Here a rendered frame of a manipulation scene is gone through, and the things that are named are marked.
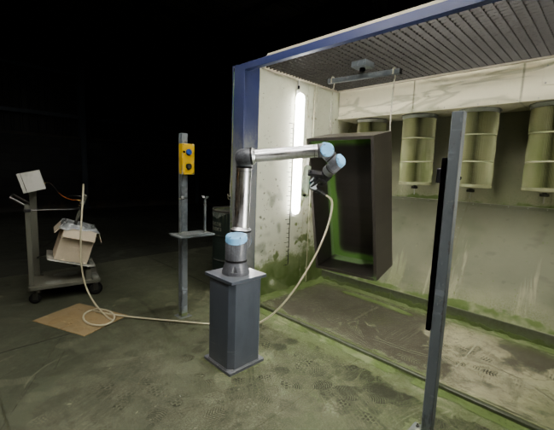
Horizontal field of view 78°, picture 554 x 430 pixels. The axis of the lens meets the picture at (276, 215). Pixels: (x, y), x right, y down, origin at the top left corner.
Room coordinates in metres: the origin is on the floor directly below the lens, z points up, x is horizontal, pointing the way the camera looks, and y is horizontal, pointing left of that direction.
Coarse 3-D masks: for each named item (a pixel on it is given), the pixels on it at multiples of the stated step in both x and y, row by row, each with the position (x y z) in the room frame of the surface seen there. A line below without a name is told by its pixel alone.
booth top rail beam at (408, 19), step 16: (448, 0) 1.95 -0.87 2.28; (464, 0) 1.89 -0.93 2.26; (480, 0) 1.84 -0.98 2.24; (496, 0) 1.81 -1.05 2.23; (400, 16) 2.13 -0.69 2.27; (416, 16) 2.07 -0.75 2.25; (432, 16) 2.01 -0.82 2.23; (352, 32) 2.37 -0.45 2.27; (368, 32) 2.28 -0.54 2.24; (384, 32) 2.25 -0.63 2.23; (304, 48) 2.66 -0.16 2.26; (320, 48) 2.55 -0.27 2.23; (256, 64) 3.03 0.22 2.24
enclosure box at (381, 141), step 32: (320, 160) 3.13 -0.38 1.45; (352, 160) 3.10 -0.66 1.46; (384, 160) 2.75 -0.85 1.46; (352, 192) 3.15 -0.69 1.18; (384, 192) 2.79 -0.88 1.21; (320, 224) 3.17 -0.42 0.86; (352, 224) 3.21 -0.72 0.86; (384, 224) 2.82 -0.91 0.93; (320, 256) 3.19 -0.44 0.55; (352, 256) 3.27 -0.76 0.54; (384, 256) 2.86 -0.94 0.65
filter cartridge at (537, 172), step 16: (544, 112) 2.82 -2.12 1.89; (528, 128) 2.98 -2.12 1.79; (544, 128) 2.81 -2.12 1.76; (528, 144) 2.92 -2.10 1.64; (544, 144) 2.79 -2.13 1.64; (528, 160) 2.90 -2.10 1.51; (544, 160) 2.78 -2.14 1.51; (528, 176) 2.87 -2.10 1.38; (544, 176) 2.77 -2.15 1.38; (544, 192) 2.87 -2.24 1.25
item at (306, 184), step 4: (308, 160) 2.76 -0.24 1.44; (308, 164) 2.74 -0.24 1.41; (304, 168) 2.71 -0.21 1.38; (308, 168) 2.68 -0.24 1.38; (304, 172) 2.67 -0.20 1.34; (304, 176) 2.64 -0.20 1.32; (308, 176) 2.63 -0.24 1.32; (304, 180) 2.60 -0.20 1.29; (308, 180) 2.60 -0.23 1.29; (304, 184) 2.56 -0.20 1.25; (308, 184) 2.57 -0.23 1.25; (304, 188) 2.53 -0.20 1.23; (308, 188) 2.55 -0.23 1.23; (304, 192) 2.50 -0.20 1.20; (308, 192) 2.52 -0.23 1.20; (316, 192) 2.62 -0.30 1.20; (320, 192) 2.62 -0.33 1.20; (304, 196) 2.52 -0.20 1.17
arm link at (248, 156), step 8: (320, 144) 2.27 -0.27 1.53; (328, 144) 2.24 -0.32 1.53; (240, 152) 2.29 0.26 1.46; (248, 152) 2.26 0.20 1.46; (256, 152) 2.27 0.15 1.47; (264, 152) 2.27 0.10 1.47; (272, 152) 2.27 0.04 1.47; (280, 152) 2.26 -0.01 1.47; (288, 152) 2.26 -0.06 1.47; (296, 152) 2.26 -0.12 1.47; (304, 152) 2.25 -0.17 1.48; (312, 152) 2.25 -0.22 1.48; (320, 152) 2.25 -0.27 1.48; (328, 152) 2.23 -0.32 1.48; (240, 160) 2.30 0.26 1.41; (248, 160) 2.27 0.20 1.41; (256, 160) 2.29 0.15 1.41; (264, 160) 2.29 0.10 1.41; (272, 160) 2.30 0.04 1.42
